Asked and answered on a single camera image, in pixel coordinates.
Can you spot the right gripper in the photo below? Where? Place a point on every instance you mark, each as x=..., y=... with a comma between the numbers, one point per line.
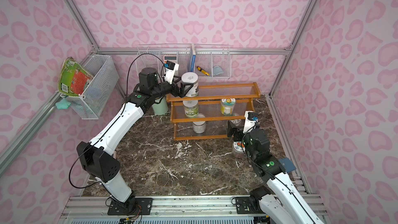
x=234, y=129

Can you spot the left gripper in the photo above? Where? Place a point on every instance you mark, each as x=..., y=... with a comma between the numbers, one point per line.
x=181, y=88

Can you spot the tall white tin jar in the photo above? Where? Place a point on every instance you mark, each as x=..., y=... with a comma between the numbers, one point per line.
x=191, y=78

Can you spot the strawberry lid seed jar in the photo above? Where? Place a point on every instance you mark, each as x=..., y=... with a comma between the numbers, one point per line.
x=238, y=150

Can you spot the white lid green label jar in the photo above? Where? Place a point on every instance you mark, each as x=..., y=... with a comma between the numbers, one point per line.
x=191, y=108

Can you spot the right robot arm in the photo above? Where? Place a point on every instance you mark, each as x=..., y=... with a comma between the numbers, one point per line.
x=280, y=200

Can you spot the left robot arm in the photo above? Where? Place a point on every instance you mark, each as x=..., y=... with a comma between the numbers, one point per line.
x=96, y=156

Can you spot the orange wooden three-tier shelf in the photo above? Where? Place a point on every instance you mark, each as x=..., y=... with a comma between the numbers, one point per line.
x=209, y=99

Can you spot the small white lid jar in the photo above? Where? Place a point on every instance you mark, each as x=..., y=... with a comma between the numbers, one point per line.
x=199, y=127

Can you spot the blue book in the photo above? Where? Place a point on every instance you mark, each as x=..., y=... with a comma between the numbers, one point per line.
x=192, y=58

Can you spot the pink calculator in basket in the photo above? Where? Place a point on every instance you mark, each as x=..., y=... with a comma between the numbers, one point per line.
x=171, y=58

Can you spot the yellow utility knife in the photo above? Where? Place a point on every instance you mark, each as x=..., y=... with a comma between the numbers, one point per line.
x=203, y=71

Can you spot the mint green pencil cup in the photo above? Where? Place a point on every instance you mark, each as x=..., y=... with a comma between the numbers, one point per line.
x=160, y=106

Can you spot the blue wallet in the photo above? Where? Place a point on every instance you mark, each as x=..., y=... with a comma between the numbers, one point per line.
x=287, y=164

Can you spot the white mesh side basket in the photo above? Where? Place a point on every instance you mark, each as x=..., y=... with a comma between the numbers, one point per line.
x=90, y=104

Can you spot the green red snack bag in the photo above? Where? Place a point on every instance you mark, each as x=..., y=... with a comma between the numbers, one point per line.
x=74, y=79

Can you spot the mint star-shaped toy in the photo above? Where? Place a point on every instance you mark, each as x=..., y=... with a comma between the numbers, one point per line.
x=63, y=104

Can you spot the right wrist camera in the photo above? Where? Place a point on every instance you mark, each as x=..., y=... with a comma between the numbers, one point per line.
x=251, y=121

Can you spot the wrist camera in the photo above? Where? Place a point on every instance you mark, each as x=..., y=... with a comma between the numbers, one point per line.
x=170, y=69
x=251, y=121

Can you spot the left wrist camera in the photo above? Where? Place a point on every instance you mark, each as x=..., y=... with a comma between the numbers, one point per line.
x=170, y=69

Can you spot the white wire wall basket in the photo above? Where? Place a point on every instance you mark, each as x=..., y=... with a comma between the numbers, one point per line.
x=207, y=57

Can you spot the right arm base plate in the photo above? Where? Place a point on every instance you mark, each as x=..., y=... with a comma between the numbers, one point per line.
x=245, y=205

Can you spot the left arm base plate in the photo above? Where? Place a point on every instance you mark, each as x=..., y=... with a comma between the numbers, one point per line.
x=131, y=207

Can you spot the aluminium front rail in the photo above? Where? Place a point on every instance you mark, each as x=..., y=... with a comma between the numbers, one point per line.
x=174, y=210

